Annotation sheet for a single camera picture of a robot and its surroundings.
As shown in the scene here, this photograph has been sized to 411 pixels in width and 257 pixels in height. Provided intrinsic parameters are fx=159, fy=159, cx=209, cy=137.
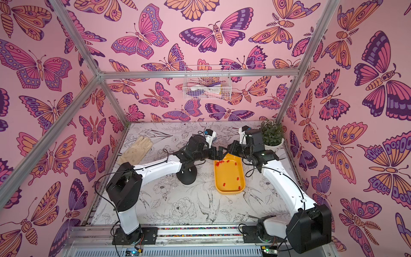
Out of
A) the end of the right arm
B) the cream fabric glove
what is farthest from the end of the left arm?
the cream fabric glove

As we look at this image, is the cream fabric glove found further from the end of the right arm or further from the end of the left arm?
the end of the right arm

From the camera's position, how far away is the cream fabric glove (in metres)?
1.02
